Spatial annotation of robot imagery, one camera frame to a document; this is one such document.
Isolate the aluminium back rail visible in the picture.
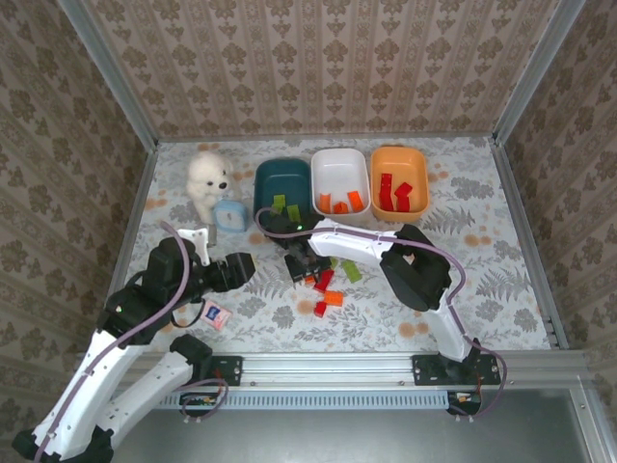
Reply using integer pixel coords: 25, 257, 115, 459
156, 132, 497, 144

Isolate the small black connector board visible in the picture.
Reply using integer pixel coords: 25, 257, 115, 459
179, 392, 218, 419
446, 390, 483, 417

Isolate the grey slotted cable duct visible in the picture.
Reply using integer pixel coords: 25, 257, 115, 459
158, 389, 453, 412

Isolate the grey metal panel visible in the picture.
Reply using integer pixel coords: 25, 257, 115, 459
110, 409, 592, 463

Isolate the aluminium side rail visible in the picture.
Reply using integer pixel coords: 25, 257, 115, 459
92, 142, 160, 353
490, 138, 571, 351

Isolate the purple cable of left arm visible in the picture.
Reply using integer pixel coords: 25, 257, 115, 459
33, 220, 228, 463

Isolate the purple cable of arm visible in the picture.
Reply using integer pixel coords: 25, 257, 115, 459
33, 220, 228, 463
254, 205, 507, 420

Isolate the pink card packet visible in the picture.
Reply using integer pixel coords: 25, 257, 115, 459
199, 298, 233, 333

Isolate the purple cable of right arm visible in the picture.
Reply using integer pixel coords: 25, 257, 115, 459
254, 205, 507, 420

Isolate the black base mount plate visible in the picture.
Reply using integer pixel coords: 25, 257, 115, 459
412, 354, 502, 387
192, 355, 244, 387

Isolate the teal plastic container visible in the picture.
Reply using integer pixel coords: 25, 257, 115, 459
253, 157, 312, 232

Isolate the white plastic container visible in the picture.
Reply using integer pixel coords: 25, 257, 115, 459
310, 148, 372, 226

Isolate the small blue clock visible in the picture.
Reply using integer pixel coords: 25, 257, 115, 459
212, 199, 250, 235

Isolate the floral patterned tablecloth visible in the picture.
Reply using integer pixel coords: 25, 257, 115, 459
105, 136, 553, 353

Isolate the white plush dog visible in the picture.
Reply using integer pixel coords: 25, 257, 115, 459
186, 150, 236, 226

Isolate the aluminium frame post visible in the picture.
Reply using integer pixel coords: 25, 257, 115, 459
56, 0, 160, 149
491, 0, 588, 146

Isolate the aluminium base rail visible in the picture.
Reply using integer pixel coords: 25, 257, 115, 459
71, 351, 589, 387

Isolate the orange plastic container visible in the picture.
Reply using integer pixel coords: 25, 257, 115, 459
369, 146, 430, 223

